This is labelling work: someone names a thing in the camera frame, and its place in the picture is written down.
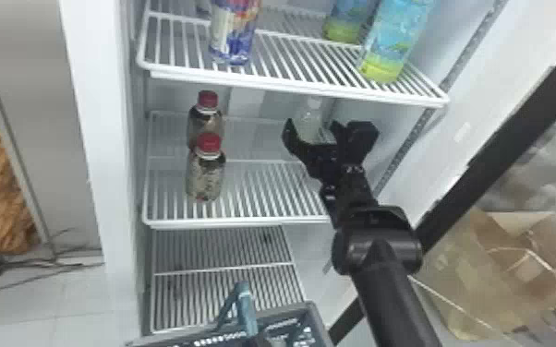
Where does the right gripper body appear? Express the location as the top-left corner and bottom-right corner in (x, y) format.
(305, 144), (366, 186)

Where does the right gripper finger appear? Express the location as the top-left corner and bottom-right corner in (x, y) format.
(281, 117), (321, 167)
(328, 120), (349, 155)

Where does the clear bottle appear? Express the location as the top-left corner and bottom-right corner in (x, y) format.
(291, 94), (333, 145)

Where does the brown bottle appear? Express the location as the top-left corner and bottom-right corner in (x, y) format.
(185, 132), (227, 203)
(186, 89), (225, 150)

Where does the green bottle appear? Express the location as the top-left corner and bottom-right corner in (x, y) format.
(357, 0), (437, 85)
(321, 0), (382, 45)

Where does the blue can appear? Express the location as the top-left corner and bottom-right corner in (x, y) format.
(208, 0), (262, 67)

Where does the fridge door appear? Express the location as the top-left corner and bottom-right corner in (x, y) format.
(327, 30), (556, 347)

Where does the blue basket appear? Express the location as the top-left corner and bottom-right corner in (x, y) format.
(127, 280), (333, 347)

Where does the white fridge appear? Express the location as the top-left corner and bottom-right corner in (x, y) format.
(57, 0), (556, 347)

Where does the cardboard box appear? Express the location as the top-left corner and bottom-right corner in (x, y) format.
(414, 207), (556, 341)

